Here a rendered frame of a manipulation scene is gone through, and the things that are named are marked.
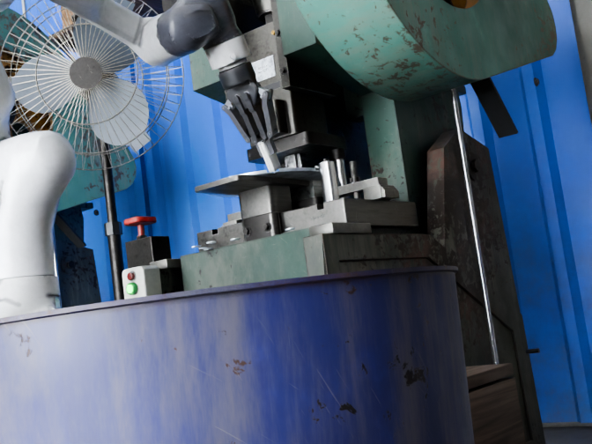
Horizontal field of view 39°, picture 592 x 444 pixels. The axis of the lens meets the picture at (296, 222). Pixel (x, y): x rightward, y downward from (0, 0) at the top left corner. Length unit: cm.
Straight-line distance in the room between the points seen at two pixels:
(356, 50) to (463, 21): 29
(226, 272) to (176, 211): 210
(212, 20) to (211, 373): 128
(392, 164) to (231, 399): 163
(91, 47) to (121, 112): 22
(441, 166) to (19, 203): 107
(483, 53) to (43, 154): 100
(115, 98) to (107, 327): 221
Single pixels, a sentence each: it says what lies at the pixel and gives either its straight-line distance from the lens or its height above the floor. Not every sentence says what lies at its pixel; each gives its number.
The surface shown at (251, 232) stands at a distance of 190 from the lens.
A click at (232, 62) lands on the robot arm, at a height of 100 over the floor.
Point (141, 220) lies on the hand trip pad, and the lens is 205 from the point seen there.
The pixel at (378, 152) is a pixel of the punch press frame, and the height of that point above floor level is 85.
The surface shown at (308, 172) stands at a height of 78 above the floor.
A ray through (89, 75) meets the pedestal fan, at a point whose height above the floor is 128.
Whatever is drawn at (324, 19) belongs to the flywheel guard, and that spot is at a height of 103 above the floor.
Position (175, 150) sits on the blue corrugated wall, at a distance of 398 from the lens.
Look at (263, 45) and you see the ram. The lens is 205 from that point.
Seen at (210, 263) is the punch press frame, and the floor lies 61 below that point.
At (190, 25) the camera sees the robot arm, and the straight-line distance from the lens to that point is 169.
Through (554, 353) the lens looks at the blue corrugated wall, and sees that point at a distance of 295.
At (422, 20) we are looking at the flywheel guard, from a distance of 173.
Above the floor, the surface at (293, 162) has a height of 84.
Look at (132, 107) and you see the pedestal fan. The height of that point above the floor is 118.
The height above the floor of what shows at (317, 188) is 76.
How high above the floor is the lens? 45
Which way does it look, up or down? 7 degrees up
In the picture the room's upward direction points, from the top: 8 degrees counter-clockwise
